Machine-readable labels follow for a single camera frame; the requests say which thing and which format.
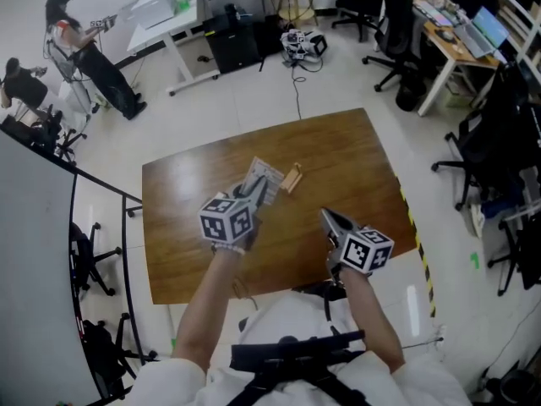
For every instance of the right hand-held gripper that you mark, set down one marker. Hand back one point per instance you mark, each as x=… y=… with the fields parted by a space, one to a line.
x=365 y=250

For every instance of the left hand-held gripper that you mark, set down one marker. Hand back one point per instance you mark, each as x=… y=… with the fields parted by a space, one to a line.
x=226 y=222

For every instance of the printed table card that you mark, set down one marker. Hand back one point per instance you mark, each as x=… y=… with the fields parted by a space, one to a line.
x=270 y=173

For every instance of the wooden stand with clear sheet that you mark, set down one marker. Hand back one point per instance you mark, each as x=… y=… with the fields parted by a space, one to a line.
x=292 y=178

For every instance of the person's right forearm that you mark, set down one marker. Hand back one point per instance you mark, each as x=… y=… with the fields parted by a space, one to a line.
x=374 y=319

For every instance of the person's left forearm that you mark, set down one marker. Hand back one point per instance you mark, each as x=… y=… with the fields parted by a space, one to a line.
x=207 y=307

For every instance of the wooden table with metal legs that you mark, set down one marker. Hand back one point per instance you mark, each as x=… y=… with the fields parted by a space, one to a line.
x=338 y=163

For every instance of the person's dark trouser leg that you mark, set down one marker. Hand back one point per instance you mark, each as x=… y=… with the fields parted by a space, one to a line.
x=317 y=290

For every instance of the yellow and black hazard tape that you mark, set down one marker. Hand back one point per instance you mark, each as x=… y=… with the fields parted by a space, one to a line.
x=424 y=256

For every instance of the person's white shirt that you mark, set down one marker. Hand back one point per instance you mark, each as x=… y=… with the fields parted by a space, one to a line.
x=304 y=315

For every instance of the black chest harness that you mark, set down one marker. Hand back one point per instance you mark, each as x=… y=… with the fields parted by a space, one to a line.
x=296 y=349

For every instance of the green floor tape mark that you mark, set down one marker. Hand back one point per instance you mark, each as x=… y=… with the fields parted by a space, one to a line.
x=474 y=260

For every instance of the black cabinet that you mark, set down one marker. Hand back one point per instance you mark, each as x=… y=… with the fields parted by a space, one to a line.
x=232 y=45

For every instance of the black trash bin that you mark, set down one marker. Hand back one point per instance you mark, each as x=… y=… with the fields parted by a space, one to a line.
x=411 y=95

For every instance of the white and black floor device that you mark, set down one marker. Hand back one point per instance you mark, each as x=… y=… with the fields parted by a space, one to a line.
x=304 y=45

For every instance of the white standing desk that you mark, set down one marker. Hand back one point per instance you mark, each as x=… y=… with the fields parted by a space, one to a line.
x=160 y=36

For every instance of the black bottle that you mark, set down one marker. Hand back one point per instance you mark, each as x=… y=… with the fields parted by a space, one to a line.
x=231 y=12

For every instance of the green bottle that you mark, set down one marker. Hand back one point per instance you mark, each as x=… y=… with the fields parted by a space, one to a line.
x=182 y=0

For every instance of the grey office chair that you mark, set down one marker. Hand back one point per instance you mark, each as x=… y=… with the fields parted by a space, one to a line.
x=399 y=32

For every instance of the white box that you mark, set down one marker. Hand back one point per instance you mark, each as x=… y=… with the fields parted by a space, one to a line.
x=154 y=4

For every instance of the wooden desk with white legs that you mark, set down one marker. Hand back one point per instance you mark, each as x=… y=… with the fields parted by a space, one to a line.
x=444 y=45

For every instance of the whiteboard on black stand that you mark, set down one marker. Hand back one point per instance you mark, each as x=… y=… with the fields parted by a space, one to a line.
x=34 y=248

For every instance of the open laptop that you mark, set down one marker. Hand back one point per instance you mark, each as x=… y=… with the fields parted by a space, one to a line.
x=482 y=32

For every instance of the white shelving unit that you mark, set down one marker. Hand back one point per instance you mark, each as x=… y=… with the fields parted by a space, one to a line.
x=517 y=4

